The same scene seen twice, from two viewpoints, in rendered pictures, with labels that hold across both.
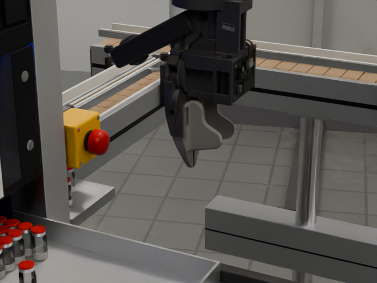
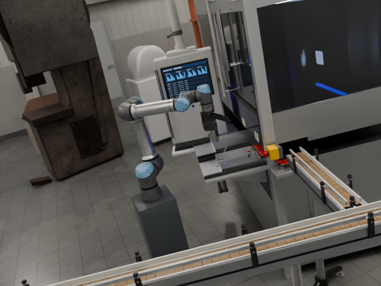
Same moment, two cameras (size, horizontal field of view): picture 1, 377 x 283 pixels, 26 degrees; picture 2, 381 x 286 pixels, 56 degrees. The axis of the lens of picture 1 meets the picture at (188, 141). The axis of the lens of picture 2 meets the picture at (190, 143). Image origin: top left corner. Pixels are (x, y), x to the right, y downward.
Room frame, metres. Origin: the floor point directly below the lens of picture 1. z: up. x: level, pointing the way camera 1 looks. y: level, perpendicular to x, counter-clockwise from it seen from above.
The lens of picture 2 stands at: (2.68, -1.12, 1.86)
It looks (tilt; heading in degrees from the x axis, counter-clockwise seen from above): 20 degrees down; 152
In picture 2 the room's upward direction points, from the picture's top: 13 degrees counter-clockwise
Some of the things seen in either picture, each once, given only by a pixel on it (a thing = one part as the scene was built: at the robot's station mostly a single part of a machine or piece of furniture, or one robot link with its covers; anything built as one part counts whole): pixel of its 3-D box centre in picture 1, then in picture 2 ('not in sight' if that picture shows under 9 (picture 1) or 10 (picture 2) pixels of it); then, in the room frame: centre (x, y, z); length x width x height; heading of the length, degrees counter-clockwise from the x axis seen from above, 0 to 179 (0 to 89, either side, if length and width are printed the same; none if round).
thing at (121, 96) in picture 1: (92, 110); (320, 177); (1.51, 0.19, 0.92); 0.69 x 0.15 x 0.16; 154
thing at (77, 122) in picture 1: (70, 136); (274, 152); (1.19, 0.18, 0.99); 0.08 x 0.07 x 0.07; 64
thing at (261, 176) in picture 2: not in sight; (240, 178); (0.95, 0.08, 0.79); 0.34 x 0.03 x 0.13; 64
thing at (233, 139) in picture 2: not in sight; (235, 140); (0.60, 0.33, 0.90); 0.34 x 0.26 x 0.04; 64
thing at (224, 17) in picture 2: not in sight; (228, 54); (0.47, 0.51, 1.50); 0.47 x 0.01 x 0.59; 154
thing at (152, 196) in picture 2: not in sight; (150, 190); (0.64, -0.43, 0.84); 0.15 x 0.15 x 0.10
